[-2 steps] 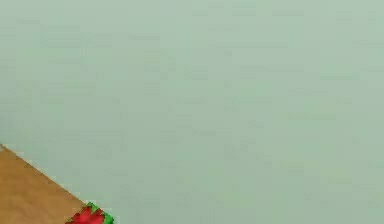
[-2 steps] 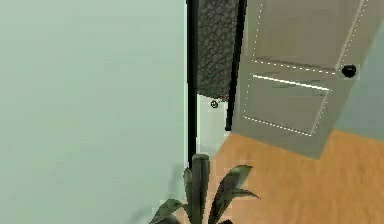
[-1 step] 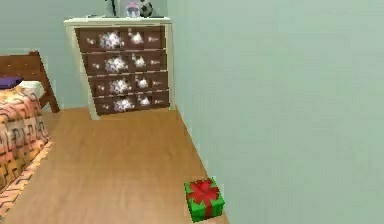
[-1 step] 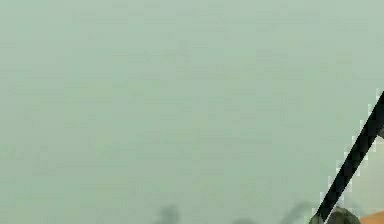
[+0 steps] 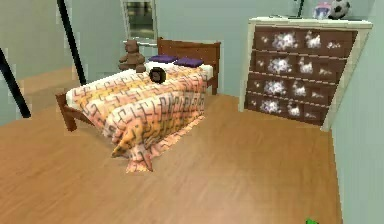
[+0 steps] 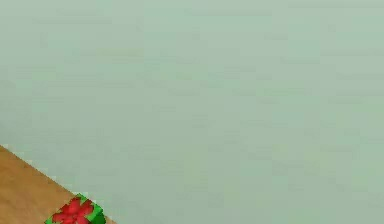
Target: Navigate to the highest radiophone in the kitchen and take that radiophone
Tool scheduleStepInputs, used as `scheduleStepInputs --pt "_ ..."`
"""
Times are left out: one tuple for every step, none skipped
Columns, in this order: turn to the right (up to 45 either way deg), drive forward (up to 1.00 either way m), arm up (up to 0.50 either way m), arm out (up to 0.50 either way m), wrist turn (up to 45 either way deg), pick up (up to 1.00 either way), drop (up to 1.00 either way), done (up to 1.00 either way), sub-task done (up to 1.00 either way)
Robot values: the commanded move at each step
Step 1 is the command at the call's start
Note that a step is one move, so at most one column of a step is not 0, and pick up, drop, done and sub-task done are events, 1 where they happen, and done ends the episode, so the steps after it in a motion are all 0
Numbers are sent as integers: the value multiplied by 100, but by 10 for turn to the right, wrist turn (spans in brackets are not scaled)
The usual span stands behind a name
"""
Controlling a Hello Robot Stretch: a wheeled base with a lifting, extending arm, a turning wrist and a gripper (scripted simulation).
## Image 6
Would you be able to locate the green gift box red bow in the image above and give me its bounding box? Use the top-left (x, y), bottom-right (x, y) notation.
top-left (44, 192), bottom-right (107, 224)

